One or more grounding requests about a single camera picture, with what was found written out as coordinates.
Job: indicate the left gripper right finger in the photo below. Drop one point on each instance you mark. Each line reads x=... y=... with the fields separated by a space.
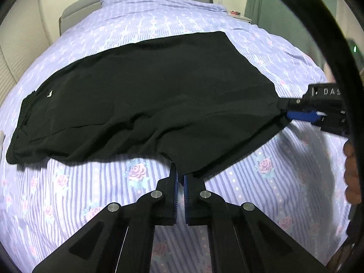
x=241 y=237

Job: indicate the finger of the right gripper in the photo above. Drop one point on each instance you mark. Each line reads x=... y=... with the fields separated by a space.
x=289 y=104
x=307 y=116

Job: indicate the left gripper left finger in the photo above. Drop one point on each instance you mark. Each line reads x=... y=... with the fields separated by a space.
x=119 y=238

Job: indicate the black pants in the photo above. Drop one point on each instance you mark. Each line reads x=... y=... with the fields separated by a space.
x=192 y=99

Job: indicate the right hand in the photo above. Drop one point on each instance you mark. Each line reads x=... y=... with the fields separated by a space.
x=351 y=175

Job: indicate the black tracker with green light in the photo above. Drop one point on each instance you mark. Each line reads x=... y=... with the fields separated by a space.
x=353 y=48

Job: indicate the purple floral bed sheet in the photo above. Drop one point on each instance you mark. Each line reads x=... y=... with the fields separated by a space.
x=295 y=178

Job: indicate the green curtain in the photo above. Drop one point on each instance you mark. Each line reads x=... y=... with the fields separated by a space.
x=276 y=18

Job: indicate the white nightstand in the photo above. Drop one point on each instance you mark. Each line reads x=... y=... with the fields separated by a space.
x=239 y=16

